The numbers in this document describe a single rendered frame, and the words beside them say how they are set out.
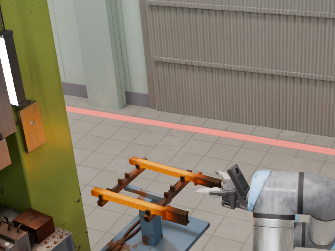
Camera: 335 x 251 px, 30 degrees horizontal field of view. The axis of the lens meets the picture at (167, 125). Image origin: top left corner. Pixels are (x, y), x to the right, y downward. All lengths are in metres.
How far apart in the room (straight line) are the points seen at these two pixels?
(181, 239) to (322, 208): 0.90
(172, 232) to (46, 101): 0.73
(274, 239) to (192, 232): 0.86
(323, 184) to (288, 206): 0.11
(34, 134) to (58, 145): 0.17
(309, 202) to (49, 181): 1.11
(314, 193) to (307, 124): 2.97
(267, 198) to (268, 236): 0.10
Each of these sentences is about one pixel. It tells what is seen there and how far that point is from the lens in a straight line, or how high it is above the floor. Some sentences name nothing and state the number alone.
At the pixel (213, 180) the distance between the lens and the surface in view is 2.34.
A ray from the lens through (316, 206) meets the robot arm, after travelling 1.73.
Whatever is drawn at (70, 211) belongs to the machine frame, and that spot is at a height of 0.82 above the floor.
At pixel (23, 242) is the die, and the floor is 0.97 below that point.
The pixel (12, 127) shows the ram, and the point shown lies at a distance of 2.05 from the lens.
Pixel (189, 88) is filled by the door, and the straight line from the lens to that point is 4.89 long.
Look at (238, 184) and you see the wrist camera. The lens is 2.27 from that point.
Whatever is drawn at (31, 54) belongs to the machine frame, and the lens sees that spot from 2.24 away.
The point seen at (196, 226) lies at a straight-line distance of 2.57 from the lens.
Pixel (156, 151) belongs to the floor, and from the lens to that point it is 4.54.
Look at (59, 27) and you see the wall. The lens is 5.40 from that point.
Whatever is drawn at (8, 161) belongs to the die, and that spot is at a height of 1.28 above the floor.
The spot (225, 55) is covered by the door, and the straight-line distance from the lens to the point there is 4.65.
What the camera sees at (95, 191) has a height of 1.00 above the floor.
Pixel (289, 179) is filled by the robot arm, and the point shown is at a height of 1.34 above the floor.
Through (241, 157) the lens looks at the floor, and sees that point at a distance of 4.41.
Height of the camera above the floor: 2.28
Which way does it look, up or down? 28 degrees down
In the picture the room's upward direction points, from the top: 5 degrees counter-clockwise
